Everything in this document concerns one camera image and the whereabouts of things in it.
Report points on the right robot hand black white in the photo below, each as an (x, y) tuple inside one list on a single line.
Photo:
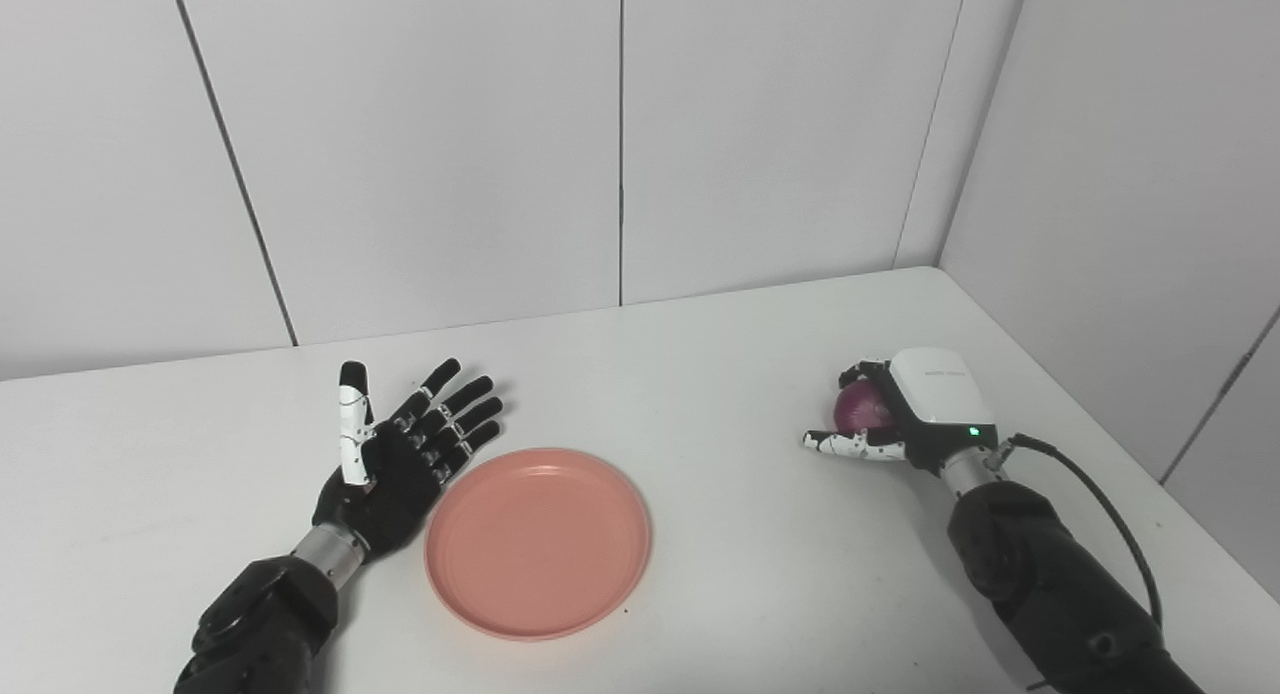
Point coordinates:
[(920, 404)]

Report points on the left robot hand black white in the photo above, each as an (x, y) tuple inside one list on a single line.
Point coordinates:
[(400, 464)]

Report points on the red onion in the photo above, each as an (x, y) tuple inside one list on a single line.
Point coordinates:
[(862, 406)]

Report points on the pink round plate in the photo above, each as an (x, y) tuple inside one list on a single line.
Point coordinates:
[(538, 543)]

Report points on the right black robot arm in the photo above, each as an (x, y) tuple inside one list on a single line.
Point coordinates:
[(1060, 574)]

